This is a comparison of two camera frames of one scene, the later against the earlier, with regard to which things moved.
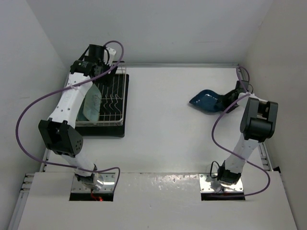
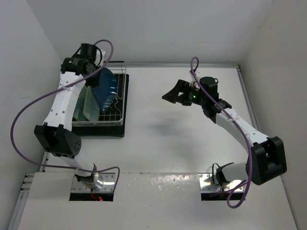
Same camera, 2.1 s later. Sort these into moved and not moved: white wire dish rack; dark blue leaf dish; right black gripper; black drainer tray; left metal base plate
Moved: right black gripper; dark blue leaf dish
Not moved: black drainer tray; left metal base plate; white wire dish rack
